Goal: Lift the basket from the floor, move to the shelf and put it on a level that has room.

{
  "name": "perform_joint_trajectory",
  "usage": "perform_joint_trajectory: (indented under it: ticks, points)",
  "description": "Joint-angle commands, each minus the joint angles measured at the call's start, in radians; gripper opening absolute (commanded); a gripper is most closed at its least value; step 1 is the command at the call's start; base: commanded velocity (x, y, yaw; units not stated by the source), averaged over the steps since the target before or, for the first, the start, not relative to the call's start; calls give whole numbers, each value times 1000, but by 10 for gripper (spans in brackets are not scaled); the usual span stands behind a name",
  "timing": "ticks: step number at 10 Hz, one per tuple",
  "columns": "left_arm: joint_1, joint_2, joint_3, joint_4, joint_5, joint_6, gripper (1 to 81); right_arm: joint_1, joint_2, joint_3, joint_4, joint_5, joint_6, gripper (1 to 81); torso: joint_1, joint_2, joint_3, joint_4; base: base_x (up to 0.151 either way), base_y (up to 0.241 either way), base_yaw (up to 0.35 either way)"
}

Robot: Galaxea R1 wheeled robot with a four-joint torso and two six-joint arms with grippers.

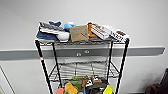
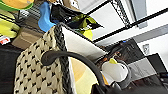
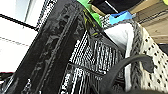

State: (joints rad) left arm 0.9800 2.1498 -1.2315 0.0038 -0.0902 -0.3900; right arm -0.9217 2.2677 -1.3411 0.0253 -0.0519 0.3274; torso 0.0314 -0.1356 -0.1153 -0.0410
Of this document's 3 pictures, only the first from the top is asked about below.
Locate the brown paper bag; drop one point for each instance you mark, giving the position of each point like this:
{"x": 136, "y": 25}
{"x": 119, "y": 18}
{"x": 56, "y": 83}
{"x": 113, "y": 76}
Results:
{"x": 79, "y": 33}

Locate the orange packet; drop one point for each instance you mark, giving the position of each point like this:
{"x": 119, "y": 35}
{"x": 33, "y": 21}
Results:
{"x": 90, "y": 31}

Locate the white striped box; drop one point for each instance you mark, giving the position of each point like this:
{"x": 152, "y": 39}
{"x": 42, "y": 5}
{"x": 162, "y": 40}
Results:
{"x": 100, "y": 31}

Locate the white bowl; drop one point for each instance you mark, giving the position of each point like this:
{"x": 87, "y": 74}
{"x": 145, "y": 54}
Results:
{"x": 63, "y": 36}

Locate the light blue toy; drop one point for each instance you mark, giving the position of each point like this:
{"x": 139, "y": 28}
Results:
{"x": 68, "y": 26}

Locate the brown plush toy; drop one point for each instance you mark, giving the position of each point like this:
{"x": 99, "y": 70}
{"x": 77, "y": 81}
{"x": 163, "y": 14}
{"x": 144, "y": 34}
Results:
{"x": 85, "y": 81}

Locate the green round toy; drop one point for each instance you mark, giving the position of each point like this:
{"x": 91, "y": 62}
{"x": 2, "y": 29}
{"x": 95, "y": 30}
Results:
{"x": 75, "y": 80}

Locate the white printed packet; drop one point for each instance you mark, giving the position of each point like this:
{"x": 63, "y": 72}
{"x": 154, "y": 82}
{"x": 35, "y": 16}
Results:
{"x": 118, "y": 34}

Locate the yellow orange block toy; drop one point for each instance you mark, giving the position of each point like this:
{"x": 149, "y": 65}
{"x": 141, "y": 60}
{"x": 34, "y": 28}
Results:
{"x": 70, "y": 89}

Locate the yellow cup with blue base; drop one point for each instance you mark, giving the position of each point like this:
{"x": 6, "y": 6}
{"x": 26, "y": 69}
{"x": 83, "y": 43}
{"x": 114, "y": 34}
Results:
{"x": 107, "y": 90}

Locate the pink box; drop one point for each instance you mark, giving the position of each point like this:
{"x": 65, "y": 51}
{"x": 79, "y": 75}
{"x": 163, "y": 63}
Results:
{"x": 60, "y": 91}

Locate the small white wall socket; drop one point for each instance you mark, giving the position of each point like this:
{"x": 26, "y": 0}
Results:
{"x": 86, "y": 51}
{"x": 78, "y": 54}

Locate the long grey wall band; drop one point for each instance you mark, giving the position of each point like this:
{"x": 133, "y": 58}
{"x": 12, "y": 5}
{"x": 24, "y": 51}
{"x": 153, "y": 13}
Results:
{"x": 20, "y": 54}

